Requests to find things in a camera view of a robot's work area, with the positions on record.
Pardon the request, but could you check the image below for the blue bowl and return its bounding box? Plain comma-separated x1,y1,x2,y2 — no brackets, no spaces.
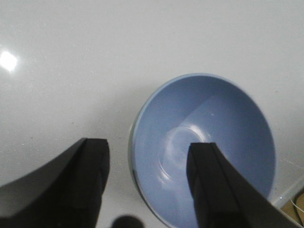
129,73,276,228

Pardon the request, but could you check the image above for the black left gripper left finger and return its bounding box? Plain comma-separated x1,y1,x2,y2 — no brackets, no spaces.
0,138,110,228

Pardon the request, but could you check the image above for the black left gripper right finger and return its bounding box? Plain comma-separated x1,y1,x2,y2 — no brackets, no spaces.
187,142,300,228

